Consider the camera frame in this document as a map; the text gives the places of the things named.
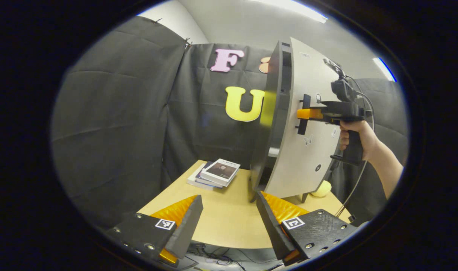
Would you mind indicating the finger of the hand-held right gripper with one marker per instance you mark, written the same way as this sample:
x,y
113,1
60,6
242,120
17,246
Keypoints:
x,y
310,114

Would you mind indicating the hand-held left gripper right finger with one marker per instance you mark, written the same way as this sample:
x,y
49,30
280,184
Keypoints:
x,y
276,229

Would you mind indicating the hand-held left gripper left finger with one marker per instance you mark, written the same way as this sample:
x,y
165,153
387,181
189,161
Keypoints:
x,y
185,229

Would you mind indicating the dark grey cabinet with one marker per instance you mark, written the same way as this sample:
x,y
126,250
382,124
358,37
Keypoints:
x,y
268,113

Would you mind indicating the plain white book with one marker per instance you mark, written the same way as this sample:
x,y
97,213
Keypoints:
x,y
195,181

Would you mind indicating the dark blue book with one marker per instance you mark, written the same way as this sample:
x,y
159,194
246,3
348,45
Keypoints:
x,y
204,180

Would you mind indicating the small ceiling light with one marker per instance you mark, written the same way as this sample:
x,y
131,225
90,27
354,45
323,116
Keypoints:
x,y
384,69

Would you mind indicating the pale yellow round object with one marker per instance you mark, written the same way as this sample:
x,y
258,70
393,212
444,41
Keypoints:
x,y
322,189

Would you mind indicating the white book with portrait cover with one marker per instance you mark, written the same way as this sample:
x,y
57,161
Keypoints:
x,y
221,171

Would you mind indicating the black backdrop cloth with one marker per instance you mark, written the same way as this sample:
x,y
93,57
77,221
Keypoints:
x,y
112,124

